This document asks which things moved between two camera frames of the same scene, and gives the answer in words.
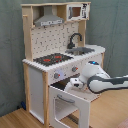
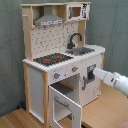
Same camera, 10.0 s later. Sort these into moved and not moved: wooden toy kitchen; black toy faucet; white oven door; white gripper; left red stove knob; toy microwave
Moved: white gripper; white oven door
Not moved: toy microwave; wooden toy kitchen; left red stove knob; black toy faucet
